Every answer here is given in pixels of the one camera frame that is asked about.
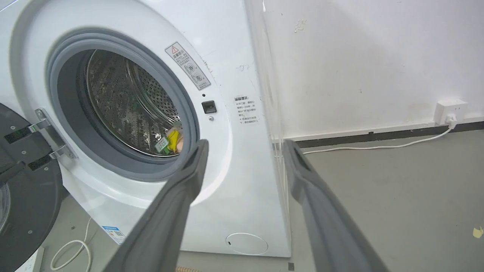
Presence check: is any white box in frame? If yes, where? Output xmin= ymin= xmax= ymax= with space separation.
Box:
xmin=14 ymin=247 xmax=45 ymax=272

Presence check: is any white power cable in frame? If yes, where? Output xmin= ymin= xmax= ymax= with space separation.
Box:
xmin=302 ymin=115 xmax=458 ymax=155

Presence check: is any white wall power socket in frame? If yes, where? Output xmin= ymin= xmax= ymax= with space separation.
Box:
xmin=434 ymin=99 xmax=468 ymax=125

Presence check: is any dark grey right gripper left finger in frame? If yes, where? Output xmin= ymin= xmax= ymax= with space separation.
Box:
xmin=103 ymin=139 xmax=209 ymax=272

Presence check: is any white looped cable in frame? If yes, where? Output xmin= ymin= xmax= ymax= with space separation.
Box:
xmin=50 ymin=217 xmax=93 ymax=272

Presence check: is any yellow green laundry item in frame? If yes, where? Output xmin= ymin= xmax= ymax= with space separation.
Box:
xmin=166 ymin=127 xmax=184 ymax=154

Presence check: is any dark round washing machine door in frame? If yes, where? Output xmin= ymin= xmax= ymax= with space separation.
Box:
xmin=0 ymin=103 xmax=69 ymax=272

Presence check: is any white front-load washing machine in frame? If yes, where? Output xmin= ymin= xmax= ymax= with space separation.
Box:
xmin=0 ymin=0 xmax=292 ymax=258

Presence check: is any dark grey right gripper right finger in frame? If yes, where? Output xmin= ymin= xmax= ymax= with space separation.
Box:
xmin=283 ymin=139 xmax=390 ymax=272

